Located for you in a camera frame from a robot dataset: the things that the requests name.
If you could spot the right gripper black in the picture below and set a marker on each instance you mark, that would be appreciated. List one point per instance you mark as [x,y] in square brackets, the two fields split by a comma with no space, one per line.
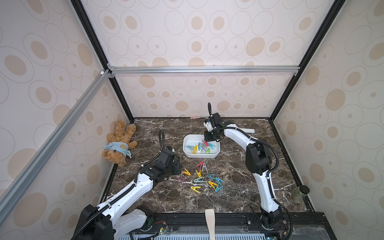
[211,133]

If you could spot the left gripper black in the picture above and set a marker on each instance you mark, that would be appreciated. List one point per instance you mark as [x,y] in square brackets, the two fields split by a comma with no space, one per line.
[177,164]

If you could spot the grey clothespin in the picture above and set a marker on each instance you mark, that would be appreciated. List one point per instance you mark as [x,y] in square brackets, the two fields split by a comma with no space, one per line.
[204,148]
[204,168]

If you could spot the teal clothespin cluster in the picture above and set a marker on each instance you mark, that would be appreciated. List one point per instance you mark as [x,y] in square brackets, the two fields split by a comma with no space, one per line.
[219,181]
[218,188]

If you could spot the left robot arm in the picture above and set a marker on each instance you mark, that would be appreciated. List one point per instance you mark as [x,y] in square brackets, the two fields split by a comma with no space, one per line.
[126,195]

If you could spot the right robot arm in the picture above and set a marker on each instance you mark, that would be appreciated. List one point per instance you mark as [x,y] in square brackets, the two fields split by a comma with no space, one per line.
[261,160]

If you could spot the white plastic storage box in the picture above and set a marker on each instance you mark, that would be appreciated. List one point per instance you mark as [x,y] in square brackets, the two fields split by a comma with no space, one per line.
[193,140]

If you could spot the white paper label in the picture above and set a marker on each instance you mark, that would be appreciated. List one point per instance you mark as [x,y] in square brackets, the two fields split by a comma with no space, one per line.
[249,131]

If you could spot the mint green clothespin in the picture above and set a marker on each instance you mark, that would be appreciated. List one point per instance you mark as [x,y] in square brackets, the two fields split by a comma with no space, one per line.
[199,180]

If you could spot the dark teal clothespin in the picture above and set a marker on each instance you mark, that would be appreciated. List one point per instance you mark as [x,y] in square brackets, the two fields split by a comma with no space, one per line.
[212,176]

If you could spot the brown teddy bear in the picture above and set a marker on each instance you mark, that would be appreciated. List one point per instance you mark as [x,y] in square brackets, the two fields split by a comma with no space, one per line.
[119,146]

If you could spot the black round knob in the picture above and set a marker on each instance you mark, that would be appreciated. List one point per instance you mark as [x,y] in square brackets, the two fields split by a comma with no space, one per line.
[304,190]

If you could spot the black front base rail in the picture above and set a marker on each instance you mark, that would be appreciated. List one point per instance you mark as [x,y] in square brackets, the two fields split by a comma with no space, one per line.
[235,226]

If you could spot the horizontal aluminium rail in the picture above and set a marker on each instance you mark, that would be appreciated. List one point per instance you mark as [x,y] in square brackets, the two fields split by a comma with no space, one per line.
[211,69]

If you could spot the diagonal aluminium rail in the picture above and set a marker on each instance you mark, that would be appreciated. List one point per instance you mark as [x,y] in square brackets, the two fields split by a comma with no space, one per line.
[21,184]

